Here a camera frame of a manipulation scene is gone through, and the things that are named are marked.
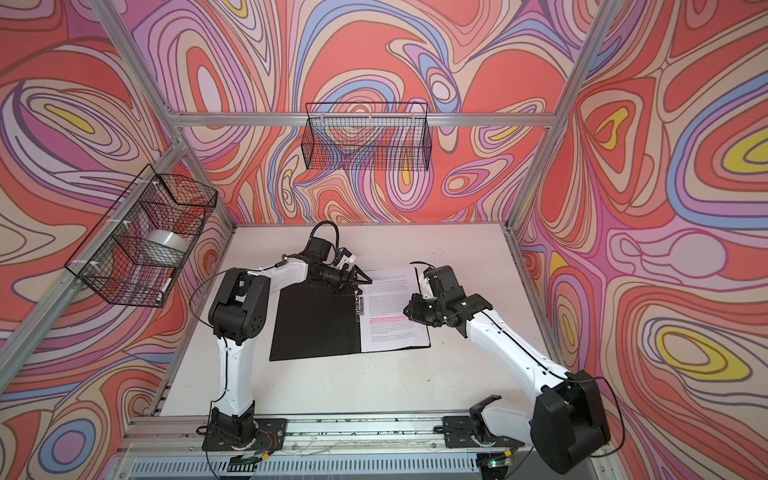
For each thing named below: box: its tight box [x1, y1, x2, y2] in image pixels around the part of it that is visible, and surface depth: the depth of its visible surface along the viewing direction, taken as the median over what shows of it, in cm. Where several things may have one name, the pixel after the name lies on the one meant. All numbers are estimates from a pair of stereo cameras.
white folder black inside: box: [270, 281, 431, 362], surface depth 91 cm
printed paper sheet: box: [360, 267, 430, 353], surface depth 95 cm
